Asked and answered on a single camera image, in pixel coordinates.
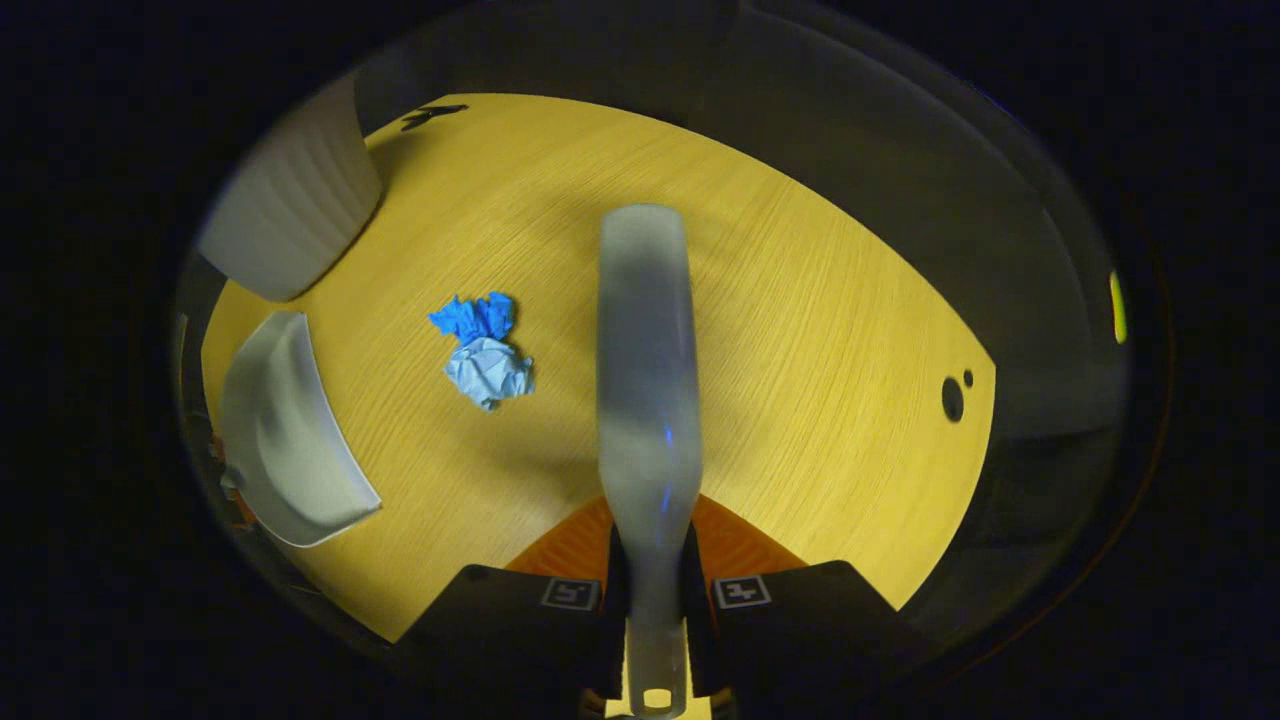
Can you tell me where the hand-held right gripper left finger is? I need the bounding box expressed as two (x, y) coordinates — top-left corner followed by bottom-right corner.
(398, 495), (631, 703)

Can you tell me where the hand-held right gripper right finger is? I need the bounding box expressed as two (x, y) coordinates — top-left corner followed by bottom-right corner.
(683, 493), (903, 703)

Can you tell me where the white dustpan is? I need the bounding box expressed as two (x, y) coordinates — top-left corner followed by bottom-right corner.
(217, 310), (384, 550)

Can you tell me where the light blue paper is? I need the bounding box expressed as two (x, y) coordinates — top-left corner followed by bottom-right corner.
(443, 337), (535, 412)

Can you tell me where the small white broom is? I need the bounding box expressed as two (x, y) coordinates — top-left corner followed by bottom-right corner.
(597, 204), (704, 720)

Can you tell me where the dark blue paper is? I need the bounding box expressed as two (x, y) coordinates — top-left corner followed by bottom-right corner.
(428, 291), (517, 347)

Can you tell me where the white ribbed garbage bin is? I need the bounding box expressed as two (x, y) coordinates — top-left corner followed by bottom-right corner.
(197, 75), (385, 304)

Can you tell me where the small black clip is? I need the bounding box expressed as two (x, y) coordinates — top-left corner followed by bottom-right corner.
(400, 102), (470, 132)

